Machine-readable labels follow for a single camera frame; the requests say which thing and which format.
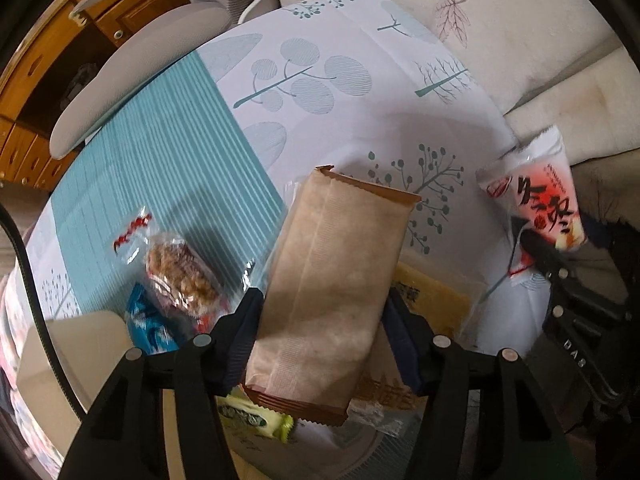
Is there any blue candy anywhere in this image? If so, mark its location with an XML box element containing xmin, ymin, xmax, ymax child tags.
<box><xmin>125</xmin><ymin>283</ymin><xmax>179</xmax><ymax>356</ymax></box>

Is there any green snack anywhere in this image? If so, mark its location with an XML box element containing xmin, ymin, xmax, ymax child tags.
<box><xmin>216</xmin><ymin>387</ymin><xmax>296</xmax><ymax>443</ymax></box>

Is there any red white jujube packet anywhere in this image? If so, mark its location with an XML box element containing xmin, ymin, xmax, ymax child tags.
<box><xmin>476</xmin><ymin>126</ymin><xmax>587</xmax><ymax>283</ymax></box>

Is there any cream cake packet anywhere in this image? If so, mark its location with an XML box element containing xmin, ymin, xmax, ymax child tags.
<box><xmin>348</xmin><ymin>254</ymin><xmax>486</xmax><ymax>438</ymax></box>

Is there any nut bar clear wrapper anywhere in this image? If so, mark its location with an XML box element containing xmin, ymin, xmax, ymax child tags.
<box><xmin>111</xmin><ymin>206</ymin><xmax>233</xmax><ymax>323</ymax></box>

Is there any brown wafer biscuit pack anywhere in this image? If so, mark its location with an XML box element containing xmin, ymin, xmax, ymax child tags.
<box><xmin>243</xmin><ymin>166</ymin><xmax>420</xmax><ymax>426</ymax></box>

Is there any white plastic storage bin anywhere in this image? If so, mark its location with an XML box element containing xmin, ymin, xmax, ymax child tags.
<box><xmin>14</xmin><ymin>309</ymin><xmax>137</xmax><ymax>461</ymax></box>

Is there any floral pink quilt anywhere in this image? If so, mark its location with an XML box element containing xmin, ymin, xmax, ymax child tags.
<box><xmin>1</xmin><ymin>274</ymin><xmax>63</xmax><ymax>479</ymax></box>

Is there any teal white patterned tablecloth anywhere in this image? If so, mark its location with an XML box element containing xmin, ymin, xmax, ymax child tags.
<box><xmin>22</xmin><ymin>0</ymin><xmax>551</xmax><ymax>480</ymax></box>

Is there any cream leaf-print curtain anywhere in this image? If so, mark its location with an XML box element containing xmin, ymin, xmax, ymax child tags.
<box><xmin>281</xmin><ymin>0</ymin><xmax>639</xmax><ymax>164</ymax></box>

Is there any wooden desk with drawers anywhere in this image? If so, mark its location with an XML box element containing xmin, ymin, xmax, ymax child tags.
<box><xmin>1</xmin><ymin>0</ymin><xmax>188</xmax><ymax>191</ymax></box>

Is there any grey office chair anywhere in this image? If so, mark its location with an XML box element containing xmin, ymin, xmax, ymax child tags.
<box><xmin>49</xmin><ymin>0</ymin><xmax>273</xmax><ymax>159</ymax></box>

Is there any black cable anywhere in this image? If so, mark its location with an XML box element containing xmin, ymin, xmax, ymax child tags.
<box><xmin>0</xmin><ymin>201</ymin><xmax>89</xmax><ymax>422</ymax></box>

